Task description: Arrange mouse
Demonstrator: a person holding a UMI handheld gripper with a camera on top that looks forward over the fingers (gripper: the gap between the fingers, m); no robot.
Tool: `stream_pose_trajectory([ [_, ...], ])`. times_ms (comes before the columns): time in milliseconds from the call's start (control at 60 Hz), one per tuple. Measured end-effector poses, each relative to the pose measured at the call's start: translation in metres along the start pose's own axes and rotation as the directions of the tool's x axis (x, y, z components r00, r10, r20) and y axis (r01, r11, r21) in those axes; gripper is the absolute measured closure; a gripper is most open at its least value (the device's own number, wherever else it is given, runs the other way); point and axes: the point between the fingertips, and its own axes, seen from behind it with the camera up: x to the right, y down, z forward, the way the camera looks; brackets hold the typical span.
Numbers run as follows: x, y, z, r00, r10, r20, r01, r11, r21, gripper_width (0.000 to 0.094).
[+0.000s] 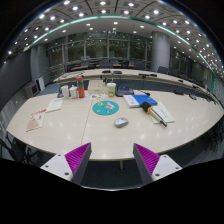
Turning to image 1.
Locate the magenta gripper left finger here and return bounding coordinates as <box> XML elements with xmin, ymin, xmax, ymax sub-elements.
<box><xmin>40</xmin><ymin>142</ymin><xmax>93</xmax><ymax>186</ymax></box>

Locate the grey computer mouse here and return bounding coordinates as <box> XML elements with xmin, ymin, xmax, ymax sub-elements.
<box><xmin>114</xmin><ymin>117</ymin><xmax>129</xmax><ymax>128</ymax></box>

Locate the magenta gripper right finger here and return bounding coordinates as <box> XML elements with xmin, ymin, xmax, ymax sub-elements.
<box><xmin>132</xmin><ymin>142</ymin><xmax>183</xmax><ymax>186</ymax></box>

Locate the white green paper cup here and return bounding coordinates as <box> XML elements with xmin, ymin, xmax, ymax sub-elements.
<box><xmin>107</xmin><ymin>83</ymin><xmax>116</xmax><ymax>97</ymax></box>

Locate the dark pouch bag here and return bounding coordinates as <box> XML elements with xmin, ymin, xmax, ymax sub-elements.
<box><xmin>115</xmin><ymin>87</ymin><xmax>134</xmax><ymax>97</ymax></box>

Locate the blue book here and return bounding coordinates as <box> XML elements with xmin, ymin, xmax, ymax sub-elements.
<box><xmin>134</xmin><ymin>95</ymin><xmax>157</xmax><ymax>106</ymax></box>

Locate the red thermos bottle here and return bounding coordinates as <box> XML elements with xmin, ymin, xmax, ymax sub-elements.
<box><xmin>76</xmin><ymin>76</ymin><xmax>85</xmax><ymax>98</ymax></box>

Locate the round teal mouse pad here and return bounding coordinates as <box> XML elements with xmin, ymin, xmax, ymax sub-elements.
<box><xmin>92</xmin><ymin>100</ymin><xmax>119</xmax><ymax>116</ymax></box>

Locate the white paper sheet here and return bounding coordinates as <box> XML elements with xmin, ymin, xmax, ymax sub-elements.
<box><xmin>46</xmin><ymin>99</ymin><xmax>63</xmax><ymax>112</ymax></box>

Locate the red white booklet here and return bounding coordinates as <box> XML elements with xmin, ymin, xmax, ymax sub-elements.
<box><xmin>26</xmin><ymin>109</ymin><xmax>46</xmax><ymax>131</ymax></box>

